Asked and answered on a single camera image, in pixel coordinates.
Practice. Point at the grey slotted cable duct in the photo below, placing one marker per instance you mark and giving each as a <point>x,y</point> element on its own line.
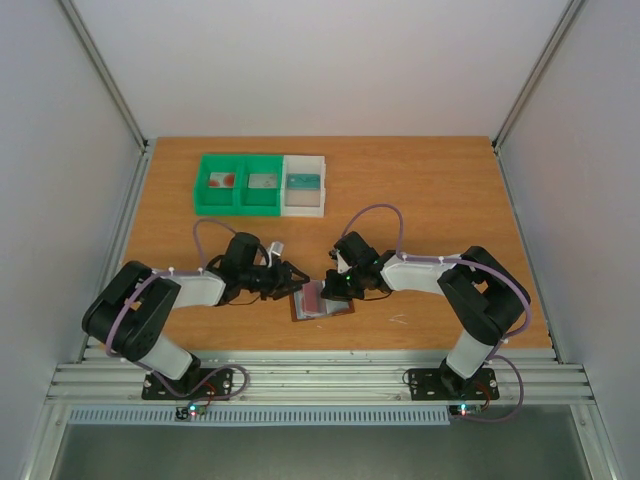
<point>264,416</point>

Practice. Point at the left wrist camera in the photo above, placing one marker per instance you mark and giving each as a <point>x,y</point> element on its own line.
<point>276,250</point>

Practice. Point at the green circuit board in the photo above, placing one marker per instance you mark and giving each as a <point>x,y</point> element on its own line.
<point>466,410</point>
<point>190,412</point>

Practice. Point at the red card in holder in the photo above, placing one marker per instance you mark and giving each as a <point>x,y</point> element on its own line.
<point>311,303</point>

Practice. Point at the brown leather card holder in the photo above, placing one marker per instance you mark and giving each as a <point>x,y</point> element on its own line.
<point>333,308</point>

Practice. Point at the green two-compartment bin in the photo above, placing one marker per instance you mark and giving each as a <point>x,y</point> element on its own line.
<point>239,200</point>

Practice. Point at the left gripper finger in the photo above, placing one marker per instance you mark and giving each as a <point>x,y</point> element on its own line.
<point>295,277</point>
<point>286,289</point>

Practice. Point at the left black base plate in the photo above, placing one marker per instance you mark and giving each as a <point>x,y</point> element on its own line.
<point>202,384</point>

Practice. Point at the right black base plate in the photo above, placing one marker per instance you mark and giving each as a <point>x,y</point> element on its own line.
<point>430,384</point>

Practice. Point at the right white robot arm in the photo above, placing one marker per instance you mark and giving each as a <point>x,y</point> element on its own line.
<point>484,296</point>

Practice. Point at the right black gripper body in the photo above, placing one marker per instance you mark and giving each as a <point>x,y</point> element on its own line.
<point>343,285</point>

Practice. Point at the left green circuit board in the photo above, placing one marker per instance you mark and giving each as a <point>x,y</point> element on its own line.
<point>190,412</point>

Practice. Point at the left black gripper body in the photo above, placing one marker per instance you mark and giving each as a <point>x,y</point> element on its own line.
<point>266,283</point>

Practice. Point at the right green circuit board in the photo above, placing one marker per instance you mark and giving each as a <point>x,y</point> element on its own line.
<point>466,410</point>

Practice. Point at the red dotted card in bin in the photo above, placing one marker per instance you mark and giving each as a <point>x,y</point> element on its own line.
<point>221,180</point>

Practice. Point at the aluminium rail frame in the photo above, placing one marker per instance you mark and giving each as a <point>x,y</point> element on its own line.
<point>343,377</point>

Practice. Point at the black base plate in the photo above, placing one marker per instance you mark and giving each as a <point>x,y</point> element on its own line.
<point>430,384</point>
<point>202,384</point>

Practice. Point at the white translucent bin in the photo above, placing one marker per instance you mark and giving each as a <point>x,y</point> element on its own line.
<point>303,191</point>

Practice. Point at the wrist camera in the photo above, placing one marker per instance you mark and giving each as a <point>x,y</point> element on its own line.
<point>276,250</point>
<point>340,263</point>

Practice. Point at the teal card in bin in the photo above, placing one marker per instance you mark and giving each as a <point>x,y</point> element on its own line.
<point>303,181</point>

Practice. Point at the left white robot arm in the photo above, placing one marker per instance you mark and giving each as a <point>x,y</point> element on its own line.
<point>128,317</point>

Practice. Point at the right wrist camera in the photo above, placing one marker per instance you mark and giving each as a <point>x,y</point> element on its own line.
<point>340,263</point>

